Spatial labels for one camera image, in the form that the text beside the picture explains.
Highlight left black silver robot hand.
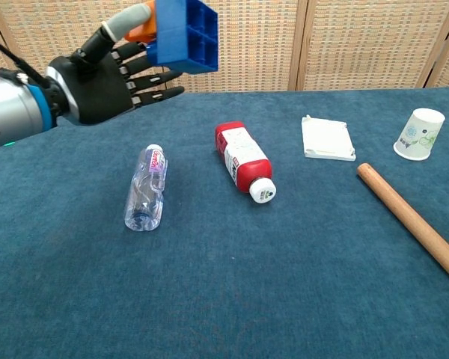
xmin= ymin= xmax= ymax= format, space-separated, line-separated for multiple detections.
xmin=46 ymin=2 xmax=186 ymax=126

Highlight blue plastic block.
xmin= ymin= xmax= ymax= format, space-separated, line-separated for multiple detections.
xmin=123 ymin=0 xmax=219 ymax=74

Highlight clear plastic water bottle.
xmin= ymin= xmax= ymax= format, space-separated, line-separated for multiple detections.
xmin=123 ymin=144 xmax=169 ymax=233

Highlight red bottle with white label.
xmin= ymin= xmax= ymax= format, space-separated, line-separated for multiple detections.
xmin=214 ymin=120 xmax=277 ymax=205

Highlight blue table mat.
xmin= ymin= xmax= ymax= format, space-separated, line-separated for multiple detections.
xmin=0 ymin=86 xmax=449 ymax=359

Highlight flat white plastic box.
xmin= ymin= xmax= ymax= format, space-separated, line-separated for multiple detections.
xmin=301 ymin=115 xmax=357 ymax=162

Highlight woven bamboo folding screen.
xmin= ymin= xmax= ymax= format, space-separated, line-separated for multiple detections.
xmin=0 ymin=0 xmax=449 ymax=93

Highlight white paper cup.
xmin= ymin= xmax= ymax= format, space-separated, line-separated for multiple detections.
xmin=392 ymin=108 xmax=446 ymax=162

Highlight wooden rod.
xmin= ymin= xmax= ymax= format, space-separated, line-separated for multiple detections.
xmin=356 ymin=162 xmax=449 ymax=289

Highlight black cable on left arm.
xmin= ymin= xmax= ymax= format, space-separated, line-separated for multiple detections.
xmin=0 ymin=35 xmax=50 ymax=90

